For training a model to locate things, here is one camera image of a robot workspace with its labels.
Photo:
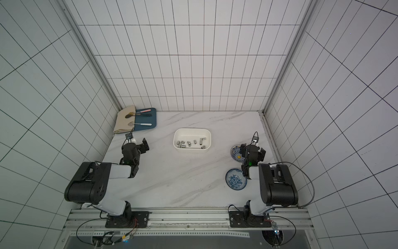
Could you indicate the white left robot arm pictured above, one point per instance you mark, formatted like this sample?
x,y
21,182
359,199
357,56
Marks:
x,y
90,185

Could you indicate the blue white patterned bowl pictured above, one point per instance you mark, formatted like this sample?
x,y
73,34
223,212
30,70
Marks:
x,y
235,179

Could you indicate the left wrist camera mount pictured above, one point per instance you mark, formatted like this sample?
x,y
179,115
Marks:
x,y
129,138

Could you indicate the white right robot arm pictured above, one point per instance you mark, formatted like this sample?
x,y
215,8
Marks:
x,y
276,186

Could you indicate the white handled spoon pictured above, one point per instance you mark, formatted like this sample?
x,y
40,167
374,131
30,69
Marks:
x,y
139,124

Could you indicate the pink handled spoon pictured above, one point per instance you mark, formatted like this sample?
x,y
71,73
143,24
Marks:
x,y
143,111

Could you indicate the beige folded cloth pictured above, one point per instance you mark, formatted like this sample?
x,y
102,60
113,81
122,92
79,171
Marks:
x,y
125,120

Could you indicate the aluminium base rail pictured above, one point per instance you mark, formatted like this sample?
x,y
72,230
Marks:
x,y
182,221

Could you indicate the dark blue tray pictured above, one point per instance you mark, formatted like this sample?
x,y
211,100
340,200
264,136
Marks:
x,y
152,119

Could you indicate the black handled spoon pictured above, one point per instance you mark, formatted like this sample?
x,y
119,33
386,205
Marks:
x,y
138,115

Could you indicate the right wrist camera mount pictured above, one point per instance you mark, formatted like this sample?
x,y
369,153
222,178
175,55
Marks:
x,y
255,138

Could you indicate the blue yellow patterned bowl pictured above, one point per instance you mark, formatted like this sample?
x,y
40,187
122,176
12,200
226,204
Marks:
x,y
235,154

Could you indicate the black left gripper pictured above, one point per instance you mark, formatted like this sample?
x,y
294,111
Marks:
x,y
141,147

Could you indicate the white plastic storage box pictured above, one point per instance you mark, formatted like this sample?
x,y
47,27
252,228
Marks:
x,y
191,134

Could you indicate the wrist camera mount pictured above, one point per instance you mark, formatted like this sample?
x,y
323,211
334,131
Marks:
x,y
129,138
255,138

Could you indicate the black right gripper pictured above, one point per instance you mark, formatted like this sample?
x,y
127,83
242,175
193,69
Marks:
x,y
252,149

